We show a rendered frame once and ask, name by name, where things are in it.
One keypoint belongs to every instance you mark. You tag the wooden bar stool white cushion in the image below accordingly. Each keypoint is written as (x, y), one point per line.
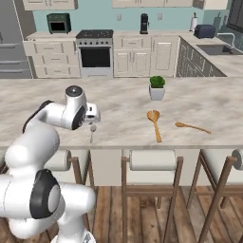
(218, 164)
(79, 167)
(152, 159)

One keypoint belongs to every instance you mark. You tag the white wall outlet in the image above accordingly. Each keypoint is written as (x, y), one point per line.
(160, 16)
(119, 17)

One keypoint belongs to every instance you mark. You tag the dark window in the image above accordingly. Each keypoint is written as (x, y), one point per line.
(235, 14)

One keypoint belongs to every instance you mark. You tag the wooden slotted spoon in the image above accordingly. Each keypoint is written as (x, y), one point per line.
(154, 117)

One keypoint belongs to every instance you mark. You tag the cream door cabinet run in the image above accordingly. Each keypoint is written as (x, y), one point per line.
(145, 57)

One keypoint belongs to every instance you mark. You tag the green toaster oven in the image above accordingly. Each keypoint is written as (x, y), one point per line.
(58, 23)

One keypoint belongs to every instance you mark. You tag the slim wooden spoon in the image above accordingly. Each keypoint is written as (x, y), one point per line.
(190, 126)

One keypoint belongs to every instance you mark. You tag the dark blue toaster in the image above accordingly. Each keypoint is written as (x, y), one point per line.
(204, 31)

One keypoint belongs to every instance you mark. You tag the black coffee machine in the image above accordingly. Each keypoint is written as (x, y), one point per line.
(144, 23)

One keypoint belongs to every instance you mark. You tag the grey fridge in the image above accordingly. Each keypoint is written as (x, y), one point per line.
(12, 41)

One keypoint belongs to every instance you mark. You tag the metallic spoon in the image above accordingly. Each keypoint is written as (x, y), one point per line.
(92, 129)

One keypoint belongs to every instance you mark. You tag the cream drawer cabinet run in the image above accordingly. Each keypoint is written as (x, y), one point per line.
(53, 58)

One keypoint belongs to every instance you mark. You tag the cream wall cabinets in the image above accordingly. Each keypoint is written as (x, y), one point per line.
(158, 3)
(49, 3)

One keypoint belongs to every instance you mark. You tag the grey side cabinet run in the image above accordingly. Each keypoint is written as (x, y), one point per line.
(194, 63)

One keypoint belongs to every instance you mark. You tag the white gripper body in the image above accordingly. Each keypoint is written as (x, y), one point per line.
(96, 116)

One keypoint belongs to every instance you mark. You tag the silver stove with oven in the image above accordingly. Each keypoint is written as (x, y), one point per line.
(95, 57)

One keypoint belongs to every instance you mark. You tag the grey sink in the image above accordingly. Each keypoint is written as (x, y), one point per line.
(215, 49)

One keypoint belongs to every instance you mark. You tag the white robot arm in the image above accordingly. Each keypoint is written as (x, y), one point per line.
(30, 148)

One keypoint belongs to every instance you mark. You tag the white paper towel roll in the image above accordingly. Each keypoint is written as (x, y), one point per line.
(193, 23)

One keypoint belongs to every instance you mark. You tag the white tap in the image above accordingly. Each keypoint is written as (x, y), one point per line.
(230, 36)

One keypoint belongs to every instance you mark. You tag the green plant in white pot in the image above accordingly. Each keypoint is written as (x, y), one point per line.
(157, 90)

